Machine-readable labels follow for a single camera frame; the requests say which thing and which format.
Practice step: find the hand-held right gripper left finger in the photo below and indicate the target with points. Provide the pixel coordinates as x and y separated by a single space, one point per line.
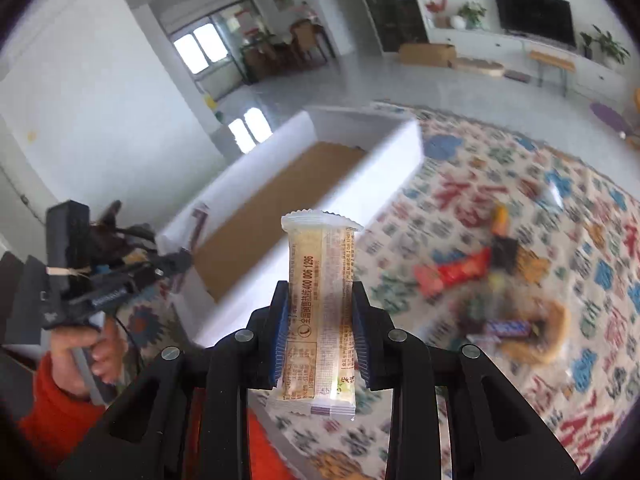
281 340

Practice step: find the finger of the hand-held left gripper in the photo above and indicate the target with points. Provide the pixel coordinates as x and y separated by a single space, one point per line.
170 262
112 215

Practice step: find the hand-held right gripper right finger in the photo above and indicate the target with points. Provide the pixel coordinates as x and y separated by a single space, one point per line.
361 340

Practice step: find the beige snack bar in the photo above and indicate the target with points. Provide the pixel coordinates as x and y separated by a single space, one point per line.
312 310

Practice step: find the red gold-print snack packet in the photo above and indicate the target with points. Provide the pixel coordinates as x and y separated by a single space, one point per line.
452 272

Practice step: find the person's left hand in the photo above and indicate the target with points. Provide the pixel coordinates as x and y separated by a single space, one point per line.
95 350

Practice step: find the orange clothing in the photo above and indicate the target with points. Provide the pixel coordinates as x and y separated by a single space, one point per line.
265 452

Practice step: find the dark chocolate bar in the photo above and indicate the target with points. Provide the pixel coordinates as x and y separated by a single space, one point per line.
507 329

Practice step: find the long clear black-ended packet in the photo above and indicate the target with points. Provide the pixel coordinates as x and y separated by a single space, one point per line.
502 255

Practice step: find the balcony glass door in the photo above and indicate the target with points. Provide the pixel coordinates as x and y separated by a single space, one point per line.
210 52

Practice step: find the pastry in clear bag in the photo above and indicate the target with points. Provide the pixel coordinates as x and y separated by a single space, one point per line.
552 332

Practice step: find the printed woven blanket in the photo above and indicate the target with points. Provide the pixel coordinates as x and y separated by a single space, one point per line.
500 170

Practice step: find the dining table with chairs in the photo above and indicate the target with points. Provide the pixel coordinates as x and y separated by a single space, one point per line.
287 47

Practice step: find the small clear wrapper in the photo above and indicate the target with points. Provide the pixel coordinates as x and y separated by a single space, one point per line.
555 194

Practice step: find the brown cardboard box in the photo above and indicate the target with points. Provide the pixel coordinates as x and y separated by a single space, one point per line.
427 54

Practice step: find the tan floor cushion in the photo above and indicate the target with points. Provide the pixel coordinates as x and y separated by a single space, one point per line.
477 66

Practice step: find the white television cabinet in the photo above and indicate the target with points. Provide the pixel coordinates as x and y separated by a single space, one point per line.
500 44

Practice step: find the purple round stool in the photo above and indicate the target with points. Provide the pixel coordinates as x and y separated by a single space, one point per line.
607 115

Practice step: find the dark door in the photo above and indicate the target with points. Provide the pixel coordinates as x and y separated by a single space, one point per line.
387 5

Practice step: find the wooden bench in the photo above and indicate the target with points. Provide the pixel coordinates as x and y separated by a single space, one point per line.
550 61

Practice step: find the red flower vase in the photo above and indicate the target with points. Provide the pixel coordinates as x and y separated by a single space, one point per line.
436 10

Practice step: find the green potted plant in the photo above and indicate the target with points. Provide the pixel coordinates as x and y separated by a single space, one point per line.
472 12

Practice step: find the black television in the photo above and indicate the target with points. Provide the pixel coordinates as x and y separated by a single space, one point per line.
535 15

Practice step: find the small potted plant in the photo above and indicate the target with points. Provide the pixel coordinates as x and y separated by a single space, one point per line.
586 45

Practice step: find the large leafy potted plant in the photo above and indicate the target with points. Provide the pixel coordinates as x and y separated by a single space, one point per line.
610 47

